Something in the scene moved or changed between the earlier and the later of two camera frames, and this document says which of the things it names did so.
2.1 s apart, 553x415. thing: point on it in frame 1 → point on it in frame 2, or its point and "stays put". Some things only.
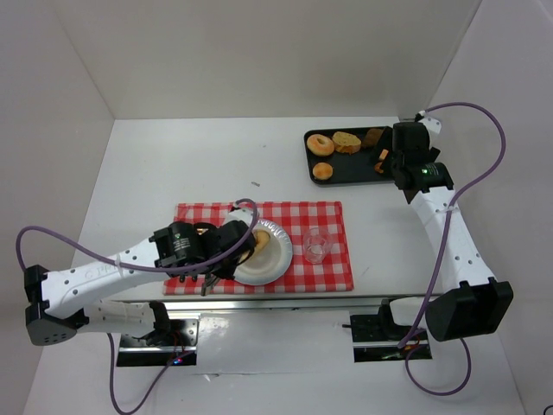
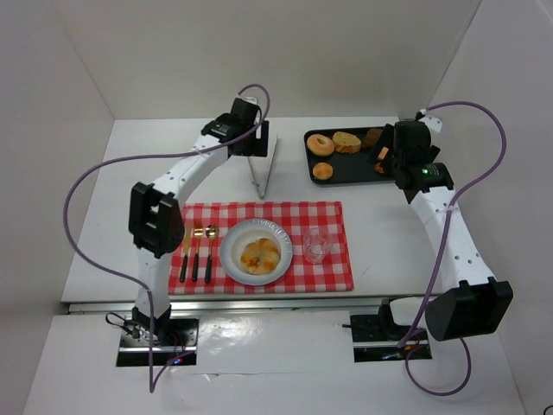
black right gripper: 386,147 stays put
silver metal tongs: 208,279 → 261,165
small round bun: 322,171 stays put
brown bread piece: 371,137 stays put
